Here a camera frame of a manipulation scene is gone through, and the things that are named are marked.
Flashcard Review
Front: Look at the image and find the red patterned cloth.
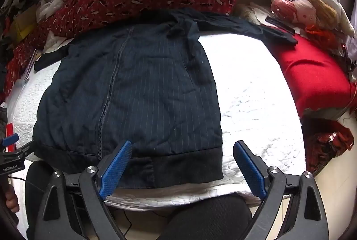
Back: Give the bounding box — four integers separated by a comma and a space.
305, 119, 355, 167

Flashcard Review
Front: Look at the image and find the beige cloth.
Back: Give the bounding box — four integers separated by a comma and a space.
234, 2, 274, 26

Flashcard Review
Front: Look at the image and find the person's left leg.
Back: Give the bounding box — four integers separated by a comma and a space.
25, 160, 84, 240

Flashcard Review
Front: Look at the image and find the black flat device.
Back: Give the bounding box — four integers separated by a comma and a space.
265, 16, 296, 35

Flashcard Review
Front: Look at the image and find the white plastic bag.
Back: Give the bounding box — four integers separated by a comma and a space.
36, 0, 66, 22

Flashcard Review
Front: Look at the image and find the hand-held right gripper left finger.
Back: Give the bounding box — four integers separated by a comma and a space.
26, 140, 133, 240

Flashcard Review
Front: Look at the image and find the navy pinstriped zip jacket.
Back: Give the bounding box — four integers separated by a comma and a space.
32, 8, 299, 190

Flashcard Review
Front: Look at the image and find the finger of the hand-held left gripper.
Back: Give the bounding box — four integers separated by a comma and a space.
0, 133, 36, 159

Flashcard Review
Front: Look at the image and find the person's leg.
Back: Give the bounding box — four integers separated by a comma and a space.
25, 160, 84, 240
164, 194, 253, 240

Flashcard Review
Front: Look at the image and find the white quilted bed cover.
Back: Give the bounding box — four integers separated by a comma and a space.
6, 32, 307, 213

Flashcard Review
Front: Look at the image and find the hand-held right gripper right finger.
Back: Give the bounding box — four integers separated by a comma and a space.
233, 140, 330, 240

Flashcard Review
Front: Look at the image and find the plain red cushion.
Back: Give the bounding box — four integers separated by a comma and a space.
268, 30, 357, 121

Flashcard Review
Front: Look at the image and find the plush doll in plastic bag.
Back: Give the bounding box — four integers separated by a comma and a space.
269, 0, 355, 37

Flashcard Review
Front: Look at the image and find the red card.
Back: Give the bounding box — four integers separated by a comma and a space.
5, 122, 16, 152

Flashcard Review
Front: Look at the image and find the yellow box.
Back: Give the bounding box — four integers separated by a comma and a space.
11, 13, 38, 38

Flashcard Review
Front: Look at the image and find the thin black cable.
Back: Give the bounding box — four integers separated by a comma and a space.
8, 176, 46, 191

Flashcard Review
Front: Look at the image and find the person's left hand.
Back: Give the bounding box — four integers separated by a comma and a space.
5, 184, 20, 214

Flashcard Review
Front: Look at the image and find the red shiny wrapping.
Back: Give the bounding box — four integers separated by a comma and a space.
304, 23, 345, 51

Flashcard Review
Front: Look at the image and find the person's right leg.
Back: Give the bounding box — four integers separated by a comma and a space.
164, 194, 253, 240

